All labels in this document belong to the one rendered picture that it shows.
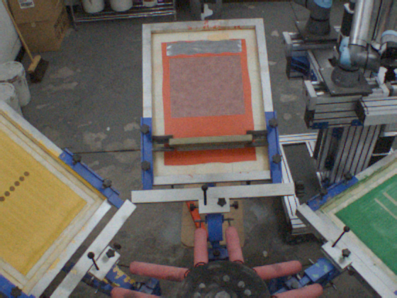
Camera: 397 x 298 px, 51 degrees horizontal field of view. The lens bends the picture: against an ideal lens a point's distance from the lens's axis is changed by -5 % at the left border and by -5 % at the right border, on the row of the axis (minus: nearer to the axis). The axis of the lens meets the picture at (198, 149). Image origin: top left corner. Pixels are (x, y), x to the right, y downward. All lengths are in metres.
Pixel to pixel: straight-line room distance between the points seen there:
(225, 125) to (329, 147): 1.11
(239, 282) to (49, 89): 3.49
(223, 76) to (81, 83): 2.64
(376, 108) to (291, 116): 1.74
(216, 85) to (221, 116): 0.15
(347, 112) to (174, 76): 0.93
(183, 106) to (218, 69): 0.25
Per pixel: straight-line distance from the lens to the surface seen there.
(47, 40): 5.11
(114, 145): 3.74
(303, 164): 3.26
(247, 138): 1.86
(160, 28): 2.15
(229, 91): 2.04
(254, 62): 2.11
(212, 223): 1.81
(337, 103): 2.31
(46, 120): 4.19
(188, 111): 2.00
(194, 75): 2.06
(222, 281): 1.42
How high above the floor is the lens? 2.57
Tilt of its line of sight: 46 degrees down
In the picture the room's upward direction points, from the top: 3 degrees counter-clockwise
